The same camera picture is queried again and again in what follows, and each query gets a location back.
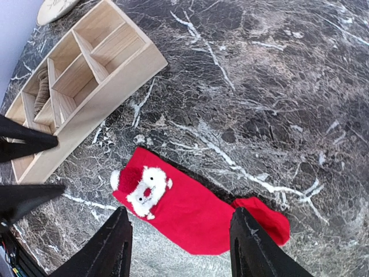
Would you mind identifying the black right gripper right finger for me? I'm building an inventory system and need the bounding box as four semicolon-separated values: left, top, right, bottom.
230;207;312;277

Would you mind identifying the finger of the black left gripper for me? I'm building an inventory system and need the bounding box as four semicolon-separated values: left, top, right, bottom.
1;184;66;228
1;115;59;162

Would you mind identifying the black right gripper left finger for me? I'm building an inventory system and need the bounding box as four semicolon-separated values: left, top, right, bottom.
51;207;133;276

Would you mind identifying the tan ribbed sock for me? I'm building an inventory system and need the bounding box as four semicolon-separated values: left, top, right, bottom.
34;68;50;116

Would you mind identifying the red patterned sock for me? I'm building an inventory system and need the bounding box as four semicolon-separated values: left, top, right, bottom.
110;147;290;255

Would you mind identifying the wooden compartment tray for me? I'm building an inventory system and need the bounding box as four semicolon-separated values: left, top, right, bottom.
6;1;167;184

